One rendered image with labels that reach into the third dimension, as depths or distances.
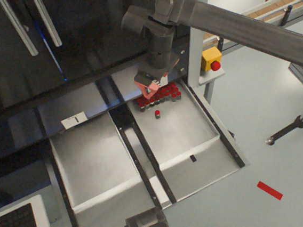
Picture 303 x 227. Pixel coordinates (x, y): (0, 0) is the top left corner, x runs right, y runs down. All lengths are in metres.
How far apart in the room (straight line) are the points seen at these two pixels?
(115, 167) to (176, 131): 0.28
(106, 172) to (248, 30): 0.75
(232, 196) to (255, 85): 0.90
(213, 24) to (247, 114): 1.69
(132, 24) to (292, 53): 0.35
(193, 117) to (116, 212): 0.47
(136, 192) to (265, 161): 1.24
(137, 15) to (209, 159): 0.64
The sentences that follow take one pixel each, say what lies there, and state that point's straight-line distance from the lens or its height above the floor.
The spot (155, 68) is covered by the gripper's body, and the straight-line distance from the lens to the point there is 0.77.
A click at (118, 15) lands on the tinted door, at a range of 0.87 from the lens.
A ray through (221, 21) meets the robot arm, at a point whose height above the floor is 1.51.
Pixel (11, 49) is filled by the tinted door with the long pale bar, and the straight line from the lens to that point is 0.85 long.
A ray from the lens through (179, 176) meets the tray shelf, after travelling 1.14.
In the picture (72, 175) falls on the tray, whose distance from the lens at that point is 1.20.
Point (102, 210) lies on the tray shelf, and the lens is 1.14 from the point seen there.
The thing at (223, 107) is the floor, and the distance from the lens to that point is 2.31.
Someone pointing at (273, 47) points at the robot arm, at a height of 1.50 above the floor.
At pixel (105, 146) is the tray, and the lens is 1.21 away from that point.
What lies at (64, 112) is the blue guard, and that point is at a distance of 1.08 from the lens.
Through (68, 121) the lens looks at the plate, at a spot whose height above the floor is 1.03.
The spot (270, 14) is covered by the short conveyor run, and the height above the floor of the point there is 0.96.
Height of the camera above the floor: 1.96
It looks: 59 degrees down
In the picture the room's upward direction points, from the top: 8 degrees counter-clockwise
